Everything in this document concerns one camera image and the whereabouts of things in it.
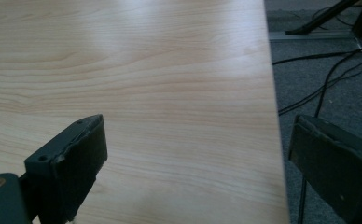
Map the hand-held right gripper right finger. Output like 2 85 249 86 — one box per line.
287 114 362 224

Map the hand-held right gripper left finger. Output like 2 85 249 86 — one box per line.
23 113 109 224

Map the thin black cable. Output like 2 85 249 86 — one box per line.
277 59 362 117

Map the black stand leg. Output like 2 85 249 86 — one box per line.
284 0 362 36

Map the thick black cable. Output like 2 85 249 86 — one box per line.
271 44 362 66

